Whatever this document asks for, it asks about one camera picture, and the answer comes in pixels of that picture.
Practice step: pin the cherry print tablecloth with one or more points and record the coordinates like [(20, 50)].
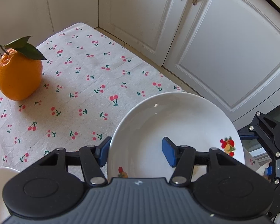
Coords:
[(77, 93)]

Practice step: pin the white kitchen cabinets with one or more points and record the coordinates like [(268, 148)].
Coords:
[(228, 51)]

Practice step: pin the orange with green leaf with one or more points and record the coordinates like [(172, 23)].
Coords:
[(20, 69)]

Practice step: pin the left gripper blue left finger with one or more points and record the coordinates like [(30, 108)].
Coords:
[(92, 159)]

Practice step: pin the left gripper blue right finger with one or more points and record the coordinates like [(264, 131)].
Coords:
[(182, 158)]

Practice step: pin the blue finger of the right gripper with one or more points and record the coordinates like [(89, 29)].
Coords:
[(245, 134)]

